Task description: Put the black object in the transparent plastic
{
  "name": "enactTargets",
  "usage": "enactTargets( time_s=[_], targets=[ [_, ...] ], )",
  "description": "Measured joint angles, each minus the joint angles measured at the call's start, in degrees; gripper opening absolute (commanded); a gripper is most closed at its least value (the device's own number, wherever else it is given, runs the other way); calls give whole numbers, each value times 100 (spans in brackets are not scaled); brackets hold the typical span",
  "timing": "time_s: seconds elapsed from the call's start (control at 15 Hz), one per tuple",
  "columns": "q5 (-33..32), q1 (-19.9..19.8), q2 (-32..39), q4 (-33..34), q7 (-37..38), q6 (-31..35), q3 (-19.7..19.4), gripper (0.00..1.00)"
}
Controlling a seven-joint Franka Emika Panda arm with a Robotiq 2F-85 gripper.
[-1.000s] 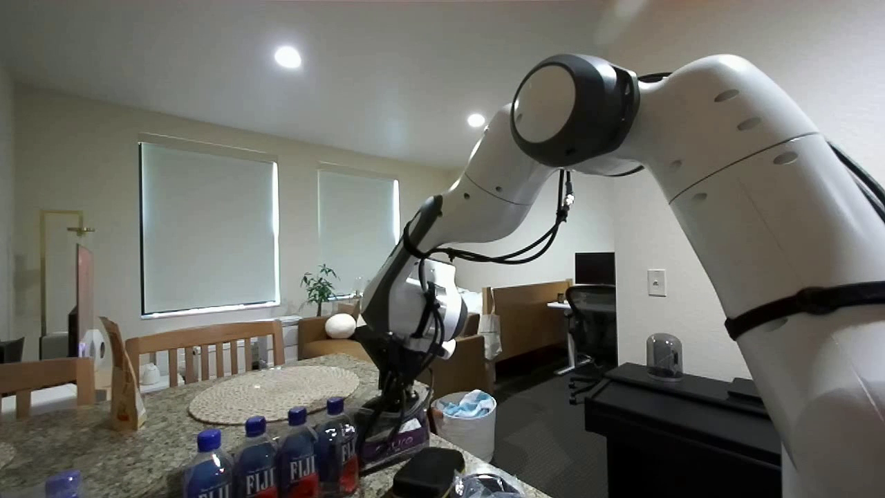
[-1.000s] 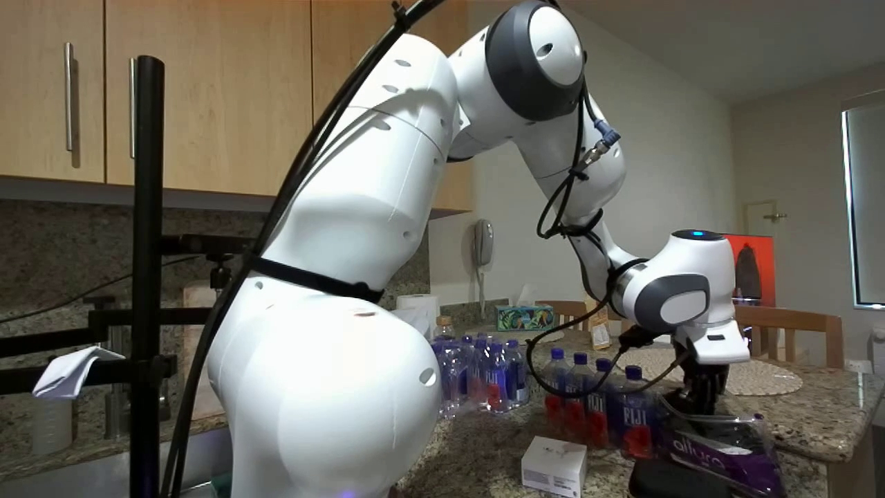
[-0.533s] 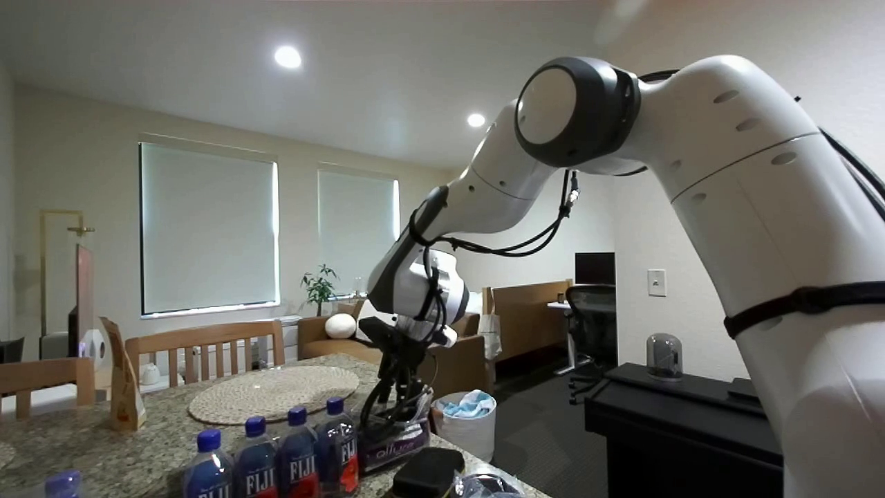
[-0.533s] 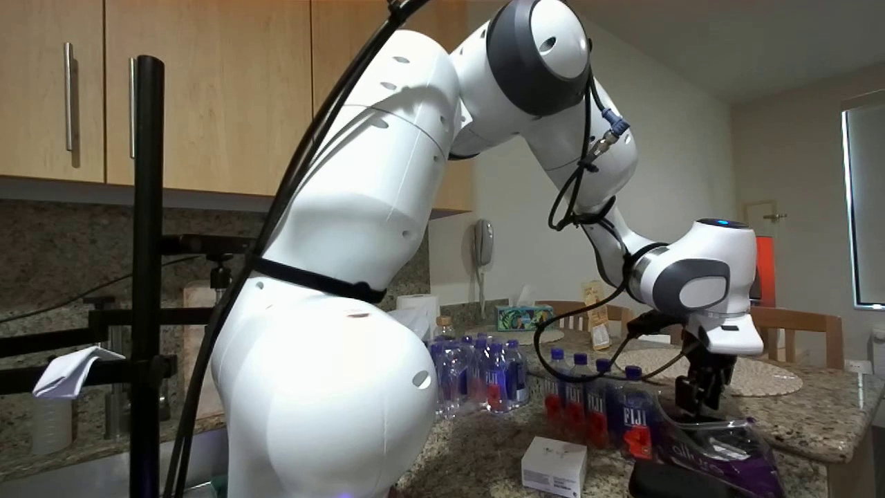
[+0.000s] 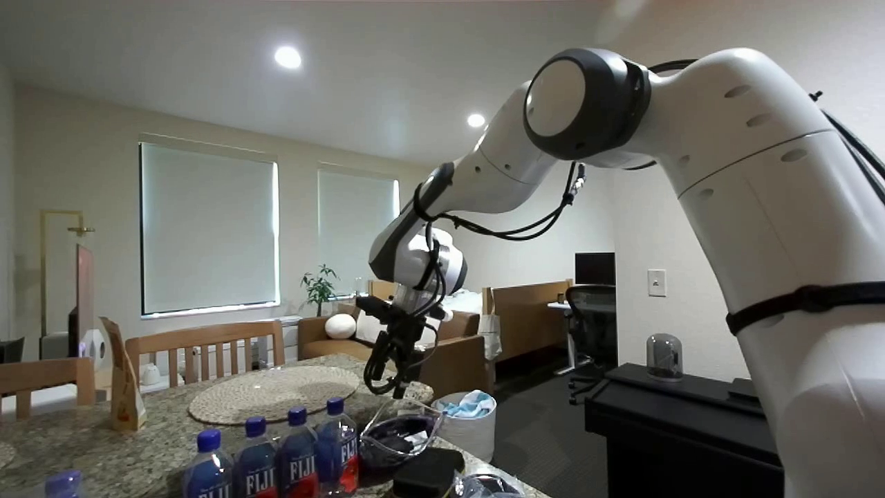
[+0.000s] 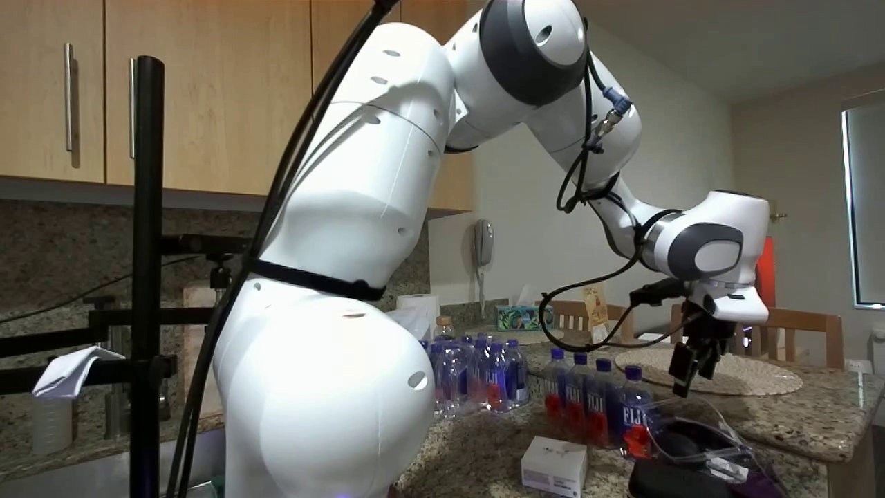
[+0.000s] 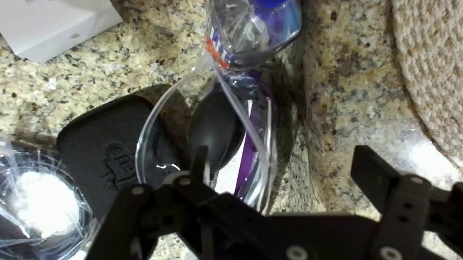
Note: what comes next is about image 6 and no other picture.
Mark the black pouch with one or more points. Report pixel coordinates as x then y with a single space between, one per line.
674 479

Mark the white crumpled plastic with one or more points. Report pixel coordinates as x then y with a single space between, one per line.
416 320

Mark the black metal stand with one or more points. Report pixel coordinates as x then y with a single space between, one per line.
147 231

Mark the small white box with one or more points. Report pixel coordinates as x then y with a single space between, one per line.
553 468

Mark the white folded paper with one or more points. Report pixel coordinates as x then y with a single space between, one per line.
71 372

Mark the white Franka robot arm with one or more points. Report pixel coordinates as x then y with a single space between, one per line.
322 387

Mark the wooden chair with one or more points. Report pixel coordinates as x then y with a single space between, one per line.
569 316
806 327

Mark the green white box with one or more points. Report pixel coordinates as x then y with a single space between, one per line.
520 316

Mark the Fiji water bottle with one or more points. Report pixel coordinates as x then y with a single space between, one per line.
580 397
636 417
557 387
603 405

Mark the wrapped Fiji bottle pack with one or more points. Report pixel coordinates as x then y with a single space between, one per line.
473 368

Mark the red poster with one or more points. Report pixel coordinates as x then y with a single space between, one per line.
766 277

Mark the wooden wall cabinets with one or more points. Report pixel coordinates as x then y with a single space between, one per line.
202 93

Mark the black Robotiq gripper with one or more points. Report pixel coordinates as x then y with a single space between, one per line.
711 327

